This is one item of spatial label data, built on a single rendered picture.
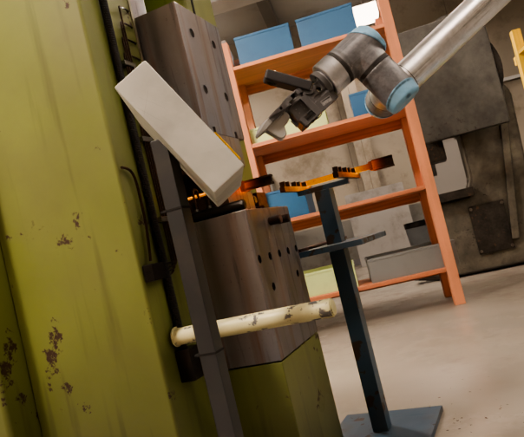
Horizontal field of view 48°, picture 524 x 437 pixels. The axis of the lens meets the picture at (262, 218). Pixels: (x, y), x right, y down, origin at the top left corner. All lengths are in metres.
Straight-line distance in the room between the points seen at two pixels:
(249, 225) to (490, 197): 4.86
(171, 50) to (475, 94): 4.63
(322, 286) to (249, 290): 3.14
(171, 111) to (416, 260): 3.82
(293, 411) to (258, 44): 3.77
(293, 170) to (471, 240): 5.89
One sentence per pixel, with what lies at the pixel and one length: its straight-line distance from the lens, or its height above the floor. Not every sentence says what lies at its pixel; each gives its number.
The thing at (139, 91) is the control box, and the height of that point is 1.14.
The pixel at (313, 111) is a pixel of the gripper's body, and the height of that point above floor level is 1.08.
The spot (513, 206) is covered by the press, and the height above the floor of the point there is 0.59.
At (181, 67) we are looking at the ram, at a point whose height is 1.37.
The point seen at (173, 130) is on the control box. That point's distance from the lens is 1.14.
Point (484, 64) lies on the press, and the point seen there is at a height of 2.00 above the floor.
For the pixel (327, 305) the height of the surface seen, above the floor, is 0.63.
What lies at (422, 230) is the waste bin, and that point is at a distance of 8.80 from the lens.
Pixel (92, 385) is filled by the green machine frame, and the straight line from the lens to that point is 1.68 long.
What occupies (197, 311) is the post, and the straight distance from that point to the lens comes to 1.28.
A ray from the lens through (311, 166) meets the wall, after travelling 11.58.
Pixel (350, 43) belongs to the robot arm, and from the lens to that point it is 1.45.
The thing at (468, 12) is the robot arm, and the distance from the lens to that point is 1.68.
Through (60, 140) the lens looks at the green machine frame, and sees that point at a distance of 1.66.
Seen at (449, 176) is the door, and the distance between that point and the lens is 11.60.
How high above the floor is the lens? 0.80
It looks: 3 degrees up
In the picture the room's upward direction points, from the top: 14 degrees counter-clockwise
